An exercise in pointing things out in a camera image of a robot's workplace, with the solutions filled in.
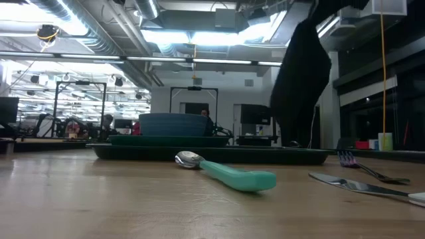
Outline black cloth napkin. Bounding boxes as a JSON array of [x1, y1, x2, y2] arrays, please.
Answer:
[[269, 13, 333, 133]]

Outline iridescent metal fork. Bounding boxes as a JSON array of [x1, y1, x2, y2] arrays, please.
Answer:
[[337, 151, 411, 185]]

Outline knife with white handle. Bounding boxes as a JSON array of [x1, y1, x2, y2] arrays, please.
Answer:
[[308, 171, 425, 208]]

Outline spoon with teal handle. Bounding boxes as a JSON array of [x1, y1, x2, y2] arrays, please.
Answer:
[[174, 151, 278, 193]]

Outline blue ceramic bowl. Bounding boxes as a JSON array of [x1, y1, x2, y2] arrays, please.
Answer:
[[138, 112, 210, 137]]

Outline green round plate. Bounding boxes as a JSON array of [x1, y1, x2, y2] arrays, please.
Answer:
[[108, 135, 230, 149]]

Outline dark green serving tray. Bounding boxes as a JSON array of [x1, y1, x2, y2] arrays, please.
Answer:
[[86, 143, 333, 166]]

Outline white ceiling box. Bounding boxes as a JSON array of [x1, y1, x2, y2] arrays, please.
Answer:
[[371, 0, 408, 17]]

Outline grey ceiling box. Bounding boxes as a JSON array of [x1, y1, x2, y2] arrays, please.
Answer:
[[214, 8, 237, 29]]

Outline long light bar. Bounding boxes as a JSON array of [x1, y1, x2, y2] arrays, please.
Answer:
[[0, 51, 283, 69]]

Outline black curtain panels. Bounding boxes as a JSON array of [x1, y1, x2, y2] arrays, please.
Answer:
[[278, 127, 321, 149]]

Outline yellow-green cup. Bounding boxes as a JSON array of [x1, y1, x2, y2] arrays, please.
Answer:
[[378, 132, 394, 152]]

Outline dark background table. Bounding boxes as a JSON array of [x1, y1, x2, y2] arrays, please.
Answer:
[[236, 134, 280, 147]]

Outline person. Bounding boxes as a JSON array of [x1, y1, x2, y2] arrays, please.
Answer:
[[200, 109, 215, 137], [100, 114, 116, 139]]

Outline wooden background table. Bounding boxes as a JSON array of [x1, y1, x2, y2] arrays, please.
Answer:
[[0, 137, 98, 155]]

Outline black desk monitor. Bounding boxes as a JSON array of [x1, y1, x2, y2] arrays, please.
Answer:
[[0, 96, 20, 123]]

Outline hanging yellow cable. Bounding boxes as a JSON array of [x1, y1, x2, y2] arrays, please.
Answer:
[[380, 0, 388, 152]]

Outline black wall monitor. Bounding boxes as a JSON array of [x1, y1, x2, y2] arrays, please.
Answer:
[[240, 104, 272, 126]]

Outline silver air duct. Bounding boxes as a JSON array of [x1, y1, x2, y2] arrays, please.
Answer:
[[129, 0, 161, 21]]

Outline yellow cable reel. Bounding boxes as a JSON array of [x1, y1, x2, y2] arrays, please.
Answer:
[[36, 24, 60, 52]]

